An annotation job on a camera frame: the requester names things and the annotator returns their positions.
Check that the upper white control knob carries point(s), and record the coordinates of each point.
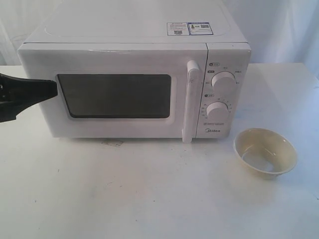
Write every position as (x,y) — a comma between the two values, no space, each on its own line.
(223,82)

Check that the white control knob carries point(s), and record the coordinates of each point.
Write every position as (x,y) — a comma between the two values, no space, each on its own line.
(223,82)
(217,111)

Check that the clear tape patch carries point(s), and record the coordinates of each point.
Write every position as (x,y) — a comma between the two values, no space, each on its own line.
(113,143)

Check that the white microwave oven body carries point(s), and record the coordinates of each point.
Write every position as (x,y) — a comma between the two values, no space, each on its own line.
(145,21)

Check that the blue white label sticker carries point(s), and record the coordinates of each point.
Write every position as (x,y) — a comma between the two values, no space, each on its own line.
(188,28)

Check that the white microwave oven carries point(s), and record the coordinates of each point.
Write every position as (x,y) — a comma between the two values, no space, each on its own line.
(117,90)

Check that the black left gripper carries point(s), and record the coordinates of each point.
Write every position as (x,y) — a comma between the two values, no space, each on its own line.
(18,94)

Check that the lower white control knob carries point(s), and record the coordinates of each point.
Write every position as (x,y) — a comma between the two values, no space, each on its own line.
(217,111)

